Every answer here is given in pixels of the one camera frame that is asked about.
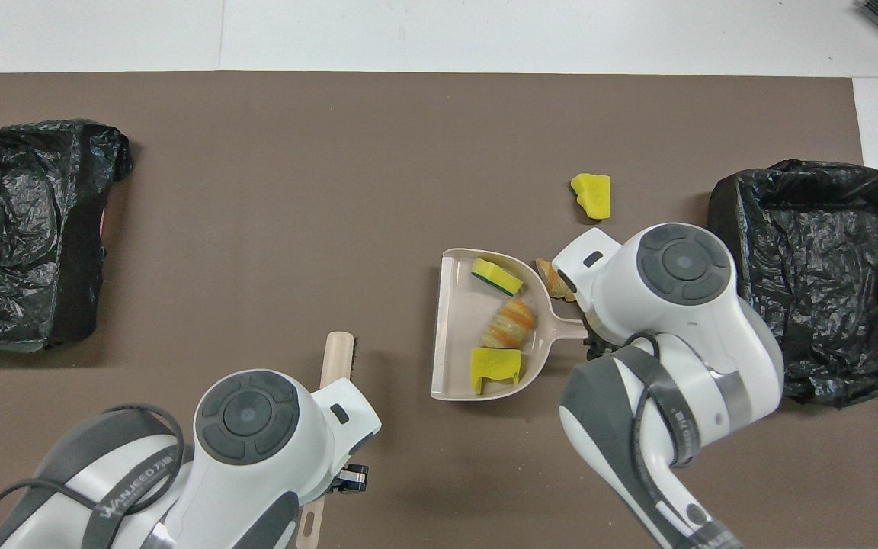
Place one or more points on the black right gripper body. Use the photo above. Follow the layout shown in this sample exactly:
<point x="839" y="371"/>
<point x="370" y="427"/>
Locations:
<point x="603" y="351"/>

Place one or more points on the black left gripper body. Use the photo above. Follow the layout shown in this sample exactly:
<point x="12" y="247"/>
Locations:
<point x="351" y="479"/>

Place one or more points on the orange striped bread piece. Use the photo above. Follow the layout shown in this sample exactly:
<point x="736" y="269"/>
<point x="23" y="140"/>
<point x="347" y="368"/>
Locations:
<point x="553" y="280"/>

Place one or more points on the tan bread chunk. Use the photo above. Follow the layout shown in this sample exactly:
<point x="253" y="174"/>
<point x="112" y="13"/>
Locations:
<point x="509" y="324"/>

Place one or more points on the yellow notched sponge piece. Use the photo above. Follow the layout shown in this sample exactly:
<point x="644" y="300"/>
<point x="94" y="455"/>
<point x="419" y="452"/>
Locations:
<point x="494" y="367"/>

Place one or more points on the beige hand brush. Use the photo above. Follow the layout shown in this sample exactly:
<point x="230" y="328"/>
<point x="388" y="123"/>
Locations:
<point x="336" y="358"/>

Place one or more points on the small curved yellow sponge piece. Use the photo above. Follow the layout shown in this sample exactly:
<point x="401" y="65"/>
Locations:
<point x="496" y="276"/>

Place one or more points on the beige plastic dustpan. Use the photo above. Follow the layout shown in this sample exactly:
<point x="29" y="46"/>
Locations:
<point x="458" y="335"/>

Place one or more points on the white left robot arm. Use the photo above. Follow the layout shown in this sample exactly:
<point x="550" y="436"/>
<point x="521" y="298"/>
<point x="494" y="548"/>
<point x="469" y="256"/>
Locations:
<point x="248" y="457"/>

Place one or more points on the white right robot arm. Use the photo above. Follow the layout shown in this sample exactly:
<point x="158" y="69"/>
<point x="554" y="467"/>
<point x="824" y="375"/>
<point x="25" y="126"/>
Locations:
<point x="683" y="320"/>

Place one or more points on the black bag lined bin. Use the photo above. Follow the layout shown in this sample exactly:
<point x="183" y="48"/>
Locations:
<point x="20" y="229"/>
<point x="843" y="305"/>

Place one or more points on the yellow wedge sponge piece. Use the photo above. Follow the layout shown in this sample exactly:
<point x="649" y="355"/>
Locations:
<point x="591" y="196"/>

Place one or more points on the brown table mat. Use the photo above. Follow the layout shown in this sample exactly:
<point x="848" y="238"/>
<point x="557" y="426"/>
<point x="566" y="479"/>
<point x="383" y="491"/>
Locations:
<point x="439" y="107"/>

